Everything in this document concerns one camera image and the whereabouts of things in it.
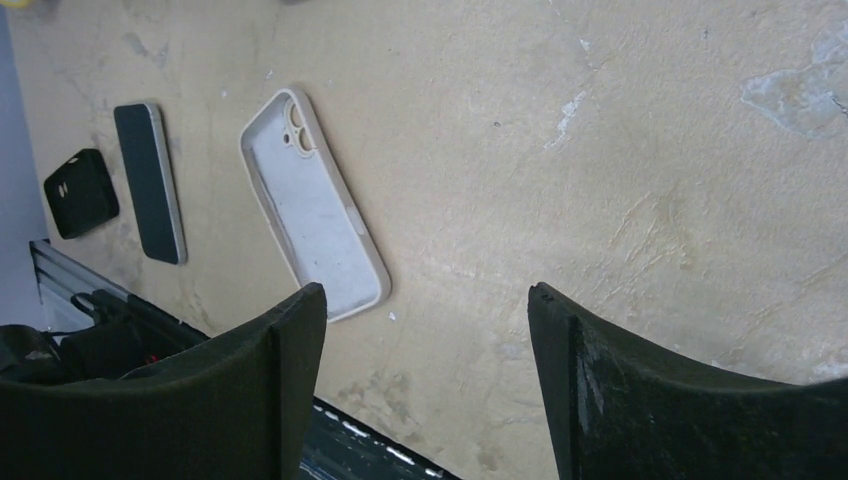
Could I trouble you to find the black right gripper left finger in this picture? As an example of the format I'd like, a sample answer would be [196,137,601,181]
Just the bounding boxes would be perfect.
[1,283,327,479]

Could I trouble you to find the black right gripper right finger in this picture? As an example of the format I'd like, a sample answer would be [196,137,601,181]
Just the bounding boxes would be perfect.
[527,283,847,479]

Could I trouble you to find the beige phone case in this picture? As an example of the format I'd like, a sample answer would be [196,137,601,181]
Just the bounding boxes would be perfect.
[239,86,391,322]

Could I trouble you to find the black phone case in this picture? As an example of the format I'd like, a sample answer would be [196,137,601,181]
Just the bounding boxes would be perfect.
[43,148,120,239]

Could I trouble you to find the silver-edged phone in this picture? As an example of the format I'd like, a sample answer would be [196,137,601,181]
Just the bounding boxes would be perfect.
[113,102,187,265]

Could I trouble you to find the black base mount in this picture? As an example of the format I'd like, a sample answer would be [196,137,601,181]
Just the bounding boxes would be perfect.
[1,283,449,479]

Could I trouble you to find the aluminium rail frame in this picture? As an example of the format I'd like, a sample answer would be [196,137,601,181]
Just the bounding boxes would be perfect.
[29,240,129,332]

